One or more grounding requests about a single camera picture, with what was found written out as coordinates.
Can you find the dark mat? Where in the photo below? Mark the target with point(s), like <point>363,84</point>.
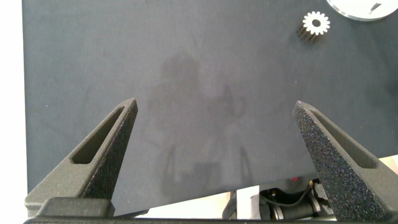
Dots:
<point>217,46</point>

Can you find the black robot torso base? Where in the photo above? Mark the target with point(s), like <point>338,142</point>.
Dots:
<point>295,212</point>

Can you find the round white carrier plate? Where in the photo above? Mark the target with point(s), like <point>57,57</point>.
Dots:
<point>348,6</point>

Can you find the small steel gear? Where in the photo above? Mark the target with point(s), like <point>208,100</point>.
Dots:
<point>308,23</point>

